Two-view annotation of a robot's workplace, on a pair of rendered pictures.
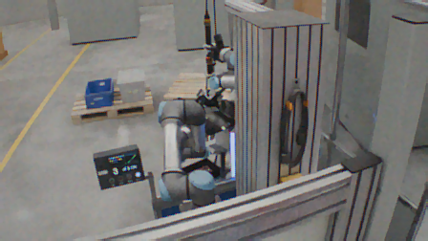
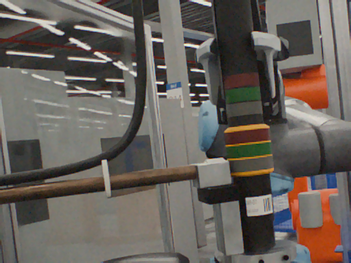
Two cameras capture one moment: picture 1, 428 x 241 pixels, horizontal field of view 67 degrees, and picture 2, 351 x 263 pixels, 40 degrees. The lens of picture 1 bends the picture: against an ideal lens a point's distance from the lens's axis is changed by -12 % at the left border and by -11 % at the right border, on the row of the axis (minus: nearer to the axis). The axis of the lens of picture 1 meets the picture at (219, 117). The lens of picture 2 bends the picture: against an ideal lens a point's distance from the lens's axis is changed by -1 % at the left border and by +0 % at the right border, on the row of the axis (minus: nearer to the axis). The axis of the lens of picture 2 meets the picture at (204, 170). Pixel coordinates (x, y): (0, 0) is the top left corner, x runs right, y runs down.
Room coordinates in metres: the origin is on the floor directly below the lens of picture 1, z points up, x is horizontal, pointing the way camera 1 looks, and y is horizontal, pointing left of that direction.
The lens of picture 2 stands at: (2.61, 0.33, 1.56)
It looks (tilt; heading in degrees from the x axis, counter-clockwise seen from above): 3 degrees down; 222
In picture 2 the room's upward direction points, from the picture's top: 6 degrees counter-clockwise
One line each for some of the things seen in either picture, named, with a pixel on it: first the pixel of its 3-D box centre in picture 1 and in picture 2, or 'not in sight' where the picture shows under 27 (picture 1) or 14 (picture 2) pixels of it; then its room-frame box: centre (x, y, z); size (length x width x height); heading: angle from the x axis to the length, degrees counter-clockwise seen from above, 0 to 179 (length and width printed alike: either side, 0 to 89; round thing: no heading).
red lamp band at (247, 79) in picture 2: not in sight; (241, 82); (2.24, 0.05, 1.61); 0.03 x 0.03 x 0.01
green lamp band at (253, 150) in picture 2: not in sight; (248, 150); (2.24, 0.05, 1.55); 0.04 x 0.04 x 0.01
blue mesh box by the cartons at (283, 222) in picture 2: not in sight; (307, 200); (-4.20, -3.65, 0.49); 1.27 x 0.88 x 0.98; 6
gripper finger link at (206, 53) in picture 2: not in sight; (212, 74); (2.24, 0.02, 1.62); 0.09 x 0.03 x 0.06; 23
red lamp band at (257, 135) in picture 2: not in sight; (247, 136); (2.24, 0.05, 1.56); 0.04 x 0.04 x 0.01
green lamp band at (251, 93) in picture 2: not in sight; (243, 96); (2.24, 0.05, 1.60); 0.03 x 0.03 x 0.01
